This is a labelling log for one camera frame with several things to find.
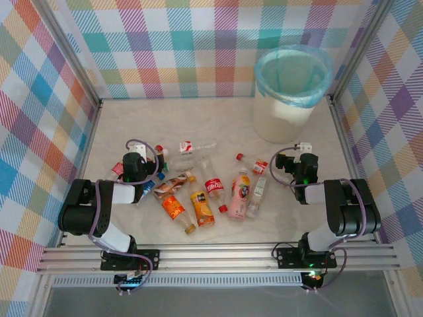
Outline small bottle green-white label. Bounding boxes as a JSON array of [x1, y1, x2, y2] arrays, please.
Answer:
[[246, 176, 268, 219]]

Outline white round waste bin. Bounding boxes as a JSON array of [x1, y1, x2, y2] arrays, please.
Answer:
[[253, 46, 334, 145]]

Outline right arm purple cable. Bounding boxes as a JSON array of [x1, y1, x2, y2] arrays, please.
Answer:
[[269, 147, 368, 295]]

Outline pink peach drink bottle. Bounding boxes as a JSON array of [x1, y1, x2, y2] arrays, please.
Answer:
[[227, 167, 252, 221]]

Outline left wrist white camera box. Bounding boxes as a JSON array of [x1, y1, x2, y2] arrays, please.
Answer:
[[128, 141, 147, 159]]

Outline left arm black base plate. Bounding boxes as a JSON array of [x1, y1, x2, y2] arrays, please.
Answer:
[[100, 248, 162, 272]]

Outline aluminium mounting rail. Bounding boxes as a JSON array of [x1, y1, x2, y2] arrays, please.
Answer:
[[35, 243, 401, 274]]

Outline aluminium frame upright post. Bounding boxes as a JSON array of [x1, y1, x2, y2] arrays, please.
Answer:
[[31, 0, 103, 106], [328, 0, 396, 102]]

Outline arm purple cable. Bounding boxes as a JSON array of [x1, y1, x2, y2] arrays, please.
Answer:
[[269, 147, 368, 295], [87, 138, 161, 297]]

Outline brown coffee drink bottle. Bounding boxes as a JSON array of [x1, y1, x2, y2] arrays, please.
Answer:
[[152, 170, 194, 201]]

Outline orange label juice bottle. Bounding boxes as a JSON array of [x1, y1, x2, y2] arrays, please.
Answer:
[[161, 194, 196, 236]]

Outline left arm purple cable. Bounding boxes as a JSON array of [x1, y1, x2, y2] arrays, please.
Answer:
[[87, 138, 161, 297]]

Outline cola bottle red label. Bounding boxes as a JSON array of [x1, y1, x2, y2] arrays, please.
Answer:
[[197, 157, 229, 213]]

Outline clear bottle orange label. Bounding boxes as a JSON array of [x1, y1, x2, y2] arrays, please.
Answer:
[[235, 152, 293, 189]]

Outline clear bottle red-white label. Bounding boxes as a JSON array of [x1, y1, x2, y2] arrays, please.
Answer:
[[178, 140, 218, 156]]

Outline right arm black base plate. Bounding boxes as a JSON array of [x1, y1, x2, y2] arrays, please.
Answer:
[[274, 246, 338, 270]]

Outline orange juice bottle yellow cap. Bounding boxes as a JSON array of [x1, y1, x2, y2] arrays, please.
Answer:
[[186, 175, 216, 229]]

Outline water bottle blue label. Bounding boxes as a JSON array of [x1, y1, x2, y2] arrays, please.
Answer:
[[137, 171, 166, 206]]

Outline aluminium frame side rail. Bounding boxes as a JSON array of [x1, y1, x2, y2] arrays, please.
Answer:
[[327, 95, 381, 244], [56, 100, 104, 247]]

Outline light blue bin liner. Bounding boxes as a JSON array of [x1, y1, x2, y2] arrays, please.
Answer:
[[254, 46, 334, 108]]

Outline slotted grey cable duct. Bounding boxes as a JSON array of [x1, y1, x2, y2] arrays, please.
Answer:
[[52, 275, 307, 289]]

